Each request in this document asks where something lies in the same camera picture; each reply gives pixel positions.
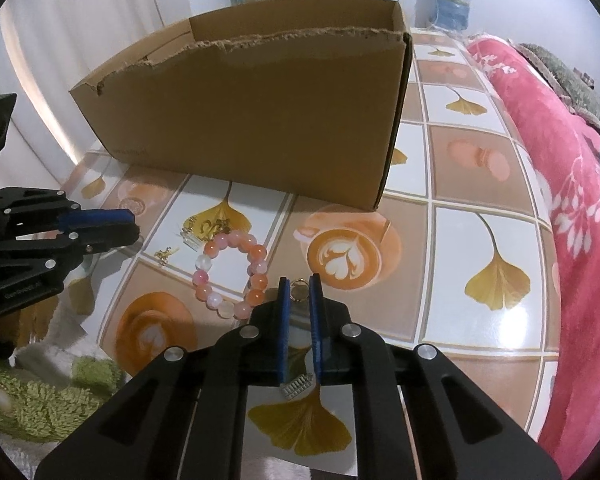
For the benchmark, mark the brown cardboard box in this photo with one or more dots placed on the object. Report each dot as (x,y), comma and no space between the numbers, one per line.
(260,120)

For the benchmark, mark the white curtain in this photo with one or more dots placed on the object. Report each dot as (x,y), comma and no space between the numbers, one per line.
(70,50)

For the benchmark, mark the small silver clip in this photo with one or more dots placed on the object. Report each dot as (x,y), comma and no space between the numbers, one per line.
(192,239)

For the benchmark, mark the blue water jug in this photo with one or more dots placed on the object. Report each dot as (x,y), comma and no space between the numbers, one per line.
(447,2)

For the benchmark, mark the small silver hair comb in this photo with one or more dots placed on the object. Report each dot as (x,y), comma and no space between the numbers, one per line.
(296,386)

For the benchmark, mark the pink floral blanket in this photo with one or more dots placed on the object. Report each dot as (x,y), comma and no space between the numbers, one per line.
(580,240)

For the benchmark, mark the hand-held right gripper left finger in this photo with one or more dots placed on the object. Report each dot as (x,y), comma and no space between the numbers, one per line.
(282,330)

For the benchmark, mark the gold earring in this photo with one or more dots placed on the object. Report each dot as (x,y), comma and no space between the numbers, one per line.
(166,255)

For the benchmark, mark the leaf and coffee print mat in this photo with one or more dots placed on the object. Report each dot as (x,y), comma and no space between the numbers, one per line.
(470,270)

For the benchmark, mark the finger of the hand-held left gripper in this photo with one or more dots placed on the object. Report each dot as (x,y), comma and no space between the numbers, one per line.
(105,240)
(95,217)

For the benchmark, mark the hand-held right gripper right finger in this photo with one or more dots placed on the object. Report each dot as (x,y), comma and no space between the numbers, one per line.
(316,330)

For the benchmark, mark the grey green patterned cushion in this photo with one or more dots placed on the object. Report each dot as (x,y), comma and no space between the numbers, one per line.
(565,80)

